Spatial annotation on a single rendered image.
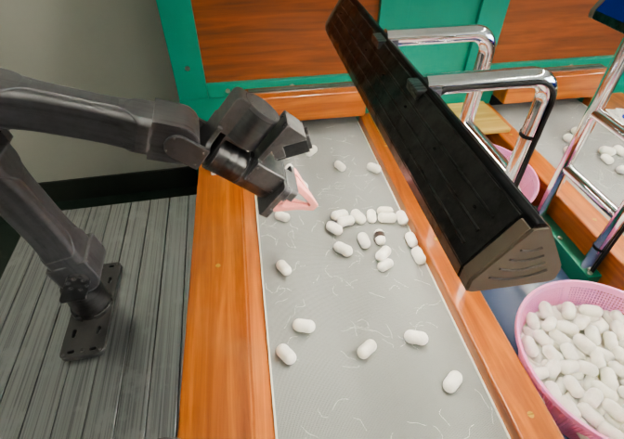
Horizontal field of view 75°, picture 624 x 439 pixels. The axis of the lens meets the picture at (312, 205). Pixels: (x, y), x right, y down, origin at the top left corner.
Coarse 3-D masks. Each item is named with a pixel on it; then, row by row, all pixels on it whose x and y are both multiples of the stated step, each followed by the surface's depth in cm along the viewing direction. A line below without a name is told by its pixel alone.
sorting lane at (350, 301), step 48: (336, 144) 103; (336, 192) 89; (384, 192) 89; (288, 240) 78; (336, 240) 78; (288, 288) 70; (336, 288) 70; (384, 288) 70; (432, 288) 70; (288, 336) 63; (336, 336) 63; (384, 336) 63; (432, 336) 63; (288, 384) 57; (336, 384) 57; (384, 384) 57; (432, 384) 57; (480, 384) 57; (288, 432) 53; (336, 432) 53; (384, 432) 53; (432, 432) 53; (480, 432) 53
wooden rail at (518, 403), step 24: (360, 120) 109; (384, 144) 99; (384, 168) 92; (408, 192) 85; (408, 216) 81; (432, 240) 75; (432, 264) 71; (456, 288) 67; (456, 312) 64; (480, 312) 63; (480, 336) 60; (504, 336) 60; (480, 360) 58; (504, 360) 57; (504, 384) 55; (528, 384) 55; (504, 408) 53; (528, 408) 52; (528, 432) 50; (552, 432) 50
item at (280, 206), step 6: (300, 186) 63; (300, 192) 64; (306, 192) 65; (306, 198) 66; (312, 198) 67; (276, 204) 64; (282, 204) 66; (288, 204) 67; (294, 204) 67; (300, 204) 68; (306, 204) 68; (312, 204) 68; (276, 210) 65; (282, 210) 66; (288, 210) 67; (306, 210) 69; (312, 210) 69
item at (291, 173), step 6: (288, 168) 66; (294, 168) 66; (288, 174) 62; (294, 174) 64; (288, 180) 61; (294, 180) 63; (300, 180) 65; (288, 186) 60; (294, 186) 61; (294, 192) 60; (288, 198) 61
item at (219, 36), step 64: (192, 0) 87; (256, 0) 89; (320, 0) 91; (384, 0) 92; (448, 0) 95; (512, 0) 98; (576, 0) 100; (192, 64) 94; (256, 64) 98; (320, 64) 101; (448, 64) 106; (512, 64) 108; (576, 64) 111
